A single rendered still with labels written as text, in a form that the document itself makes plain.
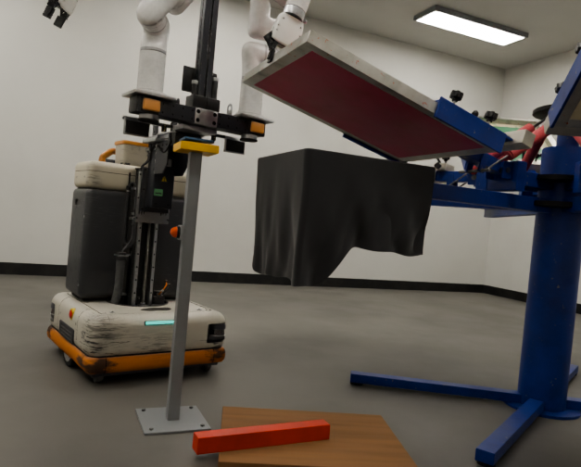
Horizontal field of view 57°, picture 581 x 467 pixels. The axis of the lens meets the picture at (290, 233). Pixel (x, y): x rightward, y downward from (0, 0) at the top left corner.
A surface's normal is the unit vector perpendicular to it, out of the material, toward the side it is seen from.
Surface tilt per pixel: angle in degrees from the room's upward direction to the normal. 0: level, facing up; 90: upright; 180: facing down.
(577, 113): 148
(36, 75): 90
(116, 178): 90
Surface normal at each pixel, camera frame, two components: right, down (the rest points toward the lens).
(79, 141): 0.40, 0.06
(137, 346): 0.60, 0.07
